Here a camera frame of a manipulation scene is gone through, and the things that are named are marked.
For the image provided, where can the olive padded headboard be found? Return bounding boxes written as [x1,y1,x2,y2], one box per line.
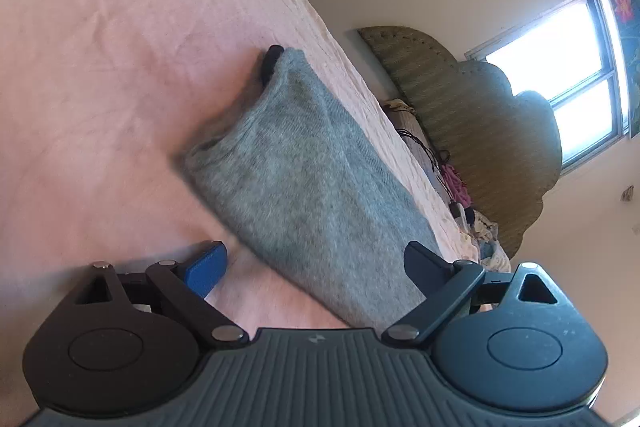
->
[357,26,563,260]

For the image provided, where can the pink bed sheet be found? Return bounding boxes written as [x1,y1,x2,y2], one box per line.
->
[0,0,482,410]

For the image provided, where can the grey sweater with navy sleeves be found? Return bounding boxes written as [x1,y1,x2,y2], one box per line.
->
[182,45,447,334]

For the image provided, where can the window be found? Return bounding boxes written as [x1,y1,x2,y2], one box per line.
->
[465,0,631,176]

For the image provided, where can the black cable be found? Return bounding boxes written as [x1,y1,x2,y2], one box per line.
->
[399,129,452,188]

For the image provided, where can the purple garment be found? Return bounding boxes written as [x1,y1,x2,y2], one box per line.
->
[440,164,474,206]

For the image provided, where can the pile of patterned clothes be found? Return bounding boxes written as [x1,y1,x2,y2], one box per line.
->
[466,208,512,274]

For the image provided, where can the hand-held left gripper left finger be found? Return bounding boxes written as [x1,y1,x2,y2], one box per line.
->
[72,240,250,350]

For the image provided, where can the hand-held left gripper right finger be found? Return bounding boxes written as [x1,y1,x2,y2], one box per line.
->
[381,241,576,350]

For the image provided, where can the patterned pillow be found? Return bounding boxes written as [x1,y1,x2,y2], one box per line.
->
[382,99,443,195]

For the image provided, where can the flower-print curtain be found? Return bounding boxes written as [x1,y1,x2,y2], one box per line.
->
[599,0,640,138]

